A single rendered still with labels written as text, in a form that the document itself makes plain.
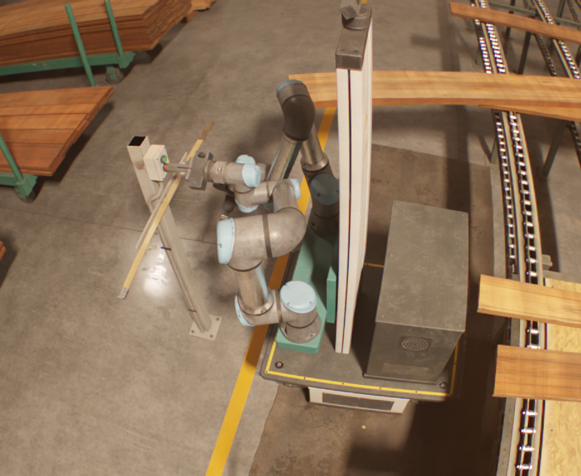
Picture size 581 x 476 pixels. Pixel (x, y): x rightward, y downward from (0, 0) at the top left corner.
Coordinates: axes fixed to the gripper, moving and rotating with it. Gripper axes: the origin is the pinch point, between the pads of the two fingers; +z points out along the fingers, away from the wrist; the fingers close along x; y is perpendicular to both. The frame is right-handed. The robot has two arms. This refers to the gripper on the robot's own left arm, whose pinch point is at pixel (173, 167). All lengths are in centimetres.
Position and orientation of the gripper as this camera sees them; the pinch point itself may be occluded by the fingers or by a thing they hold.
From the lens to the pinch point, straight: 179.1
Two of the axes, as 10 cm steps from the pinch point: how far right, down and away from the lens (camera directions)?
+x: -1.8, 9.8, -1.0
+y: -2.0, -1.4, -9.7
